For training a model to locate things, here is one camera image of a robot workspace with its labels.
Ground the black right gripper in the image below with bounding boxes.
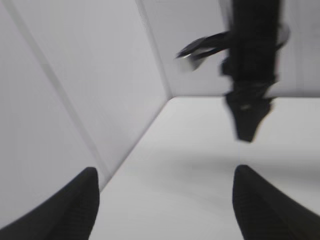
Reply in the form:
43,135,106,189
221,47,281,143

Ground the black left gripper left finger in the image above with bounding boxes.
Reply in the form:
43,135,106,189
0,167,100,240

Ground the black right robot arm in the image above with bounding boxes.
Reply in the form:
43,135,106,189
221,0,282,143

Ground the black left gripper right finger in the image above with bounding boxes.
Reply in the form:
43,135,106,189
232,164,320,240

